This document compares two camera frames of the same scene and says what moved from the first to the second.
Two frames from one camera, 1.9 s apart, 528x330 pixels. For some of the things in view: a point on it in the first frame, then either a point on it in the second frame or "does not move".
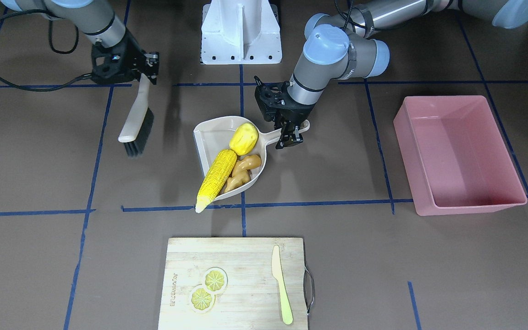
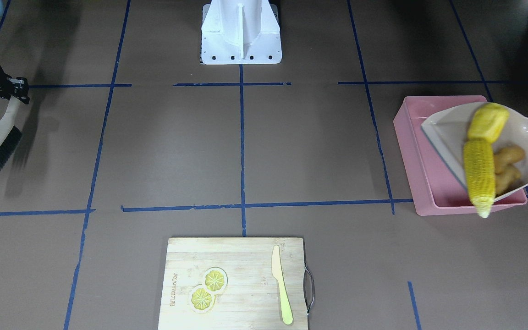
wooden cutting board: [228, 283] does not move
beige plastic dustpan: [212, 137] → [521, 153]
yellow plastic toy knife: [287, 314] does not move
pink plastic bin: [456, 158] does not move
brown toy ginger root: [240, 173] → [507, 171]
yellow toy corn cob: [216, 179] → [480, 170]
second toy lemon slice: [201, 300] does not move
